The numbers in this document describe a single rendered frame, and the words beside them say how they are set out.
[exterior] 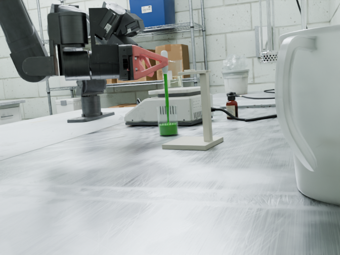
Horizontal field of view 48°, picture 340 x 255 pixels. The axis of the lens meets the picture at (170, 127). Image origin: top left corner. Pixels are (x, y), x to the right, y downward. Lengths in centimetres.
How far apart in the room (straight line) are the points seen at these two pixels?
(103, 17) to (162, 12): 249
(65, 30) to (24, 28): 7
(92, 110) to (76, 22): 55
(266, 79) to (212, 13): 74
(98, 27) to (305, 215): 55
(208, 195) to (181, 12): 321
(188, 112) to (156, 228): 60
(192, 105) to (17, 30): 40
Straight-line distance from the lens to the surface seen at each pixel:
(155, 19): 327
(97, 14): 76
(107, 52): 74
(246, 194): 39
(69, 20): 75
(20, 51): 75
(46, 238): 33
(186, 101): 89
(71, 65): 75
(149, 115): 95
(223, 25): 344
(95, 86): 125
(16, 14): 77
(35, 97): 432
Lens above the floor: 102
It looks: 8 degrees down
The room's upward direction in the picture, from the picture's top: 4 degrees counter-clockwise
